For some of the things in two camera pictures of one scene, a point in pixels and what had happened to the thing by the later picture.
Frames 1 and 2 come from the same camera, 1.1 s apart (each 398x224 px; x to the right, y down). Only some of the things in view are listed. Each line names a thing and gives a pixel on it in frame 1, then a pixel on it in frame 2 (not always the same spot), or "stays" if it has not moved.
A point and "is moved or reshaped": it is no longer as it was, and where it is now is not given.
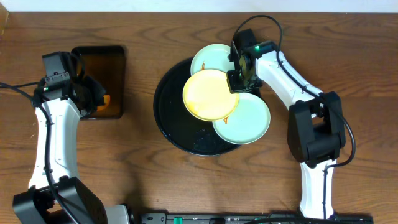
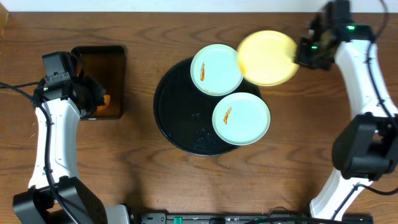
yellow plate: x=207 y=97 is moved or reshaped
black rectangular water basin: x=107 y=63 stays
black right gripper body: x=242 y=82 to x=315 y=56
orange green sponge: x=107 y=99 stays
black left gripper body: x=94 y=95 stays
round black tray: x=181 y=126 stays
